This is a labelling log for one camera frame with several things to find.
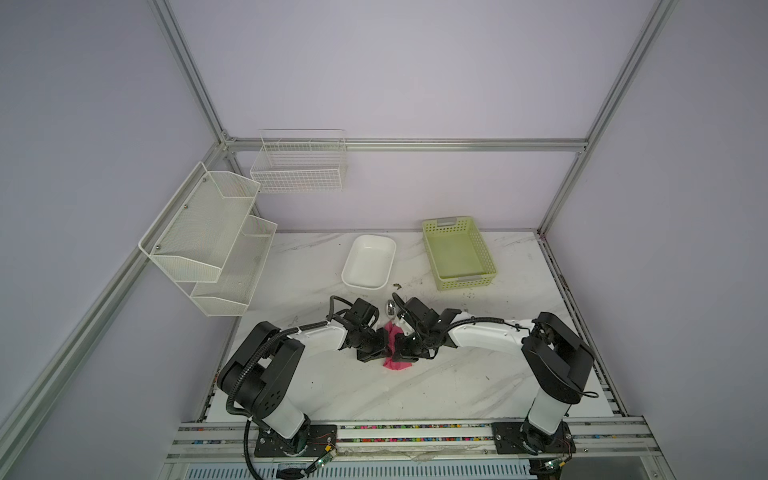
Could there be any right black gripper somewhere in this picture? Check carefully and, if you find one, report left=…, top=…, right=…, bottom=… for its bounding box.
left=388, top=325, right=432, bottom=359

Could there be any spoon with teal handle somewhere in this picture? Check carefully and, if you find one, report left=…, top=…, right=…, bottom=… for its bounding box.
left=385, top=299, right=397, bottom=318

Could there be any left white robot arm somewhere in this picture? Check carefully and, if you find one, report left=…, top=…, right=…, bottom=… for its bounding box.
left=216, top=295, right=391, bottom=455

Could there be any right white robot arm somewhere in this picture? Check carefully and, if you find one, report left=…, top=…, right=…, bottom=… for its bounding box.
left=391, top=294, right=599, bottom=455

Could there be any green perforated plastic basket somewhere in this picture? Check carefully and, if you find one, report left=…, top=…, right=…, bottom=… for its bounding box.
left=422, top=216, right=497, bottom=291

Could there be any white plastic tray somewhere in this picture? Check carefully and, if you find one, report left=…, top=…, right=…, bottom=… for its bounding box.
left=341, top=234, right=397, bottom=293

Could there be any white mesh lower shelf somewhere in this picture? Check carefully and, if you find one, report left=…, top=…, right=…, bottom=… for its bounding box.
left=191, top=215, right=277, bottom=317

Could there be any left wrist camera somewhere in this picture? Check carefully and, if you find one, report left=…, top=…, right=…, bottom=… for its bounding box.
left=346, top=298, right=379, bottom=328

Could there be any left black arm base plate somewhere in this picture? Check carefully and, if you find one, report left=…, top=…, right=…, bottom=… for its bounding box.
left=253, top=424, right=338, bottom=458

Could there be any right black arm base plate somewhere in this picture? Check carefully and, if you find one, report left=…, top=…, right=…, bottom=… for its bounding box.
left=491, top=422, right=576, bottom=456

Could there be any aluminium front rail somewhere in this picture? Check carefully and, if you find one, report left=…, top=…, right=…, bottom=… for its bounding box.
left=165, top=416, right=662, bottom=463

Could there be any white wire wall basket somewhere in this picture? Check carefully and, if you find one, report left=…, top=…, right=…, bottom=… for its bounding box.
left=250, top=129, right=347, bottom=194

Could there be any aluminium frame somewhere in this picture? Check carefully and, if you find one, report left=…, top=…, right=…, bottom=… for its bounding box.
left=1, top=1, right=676, bottom=464

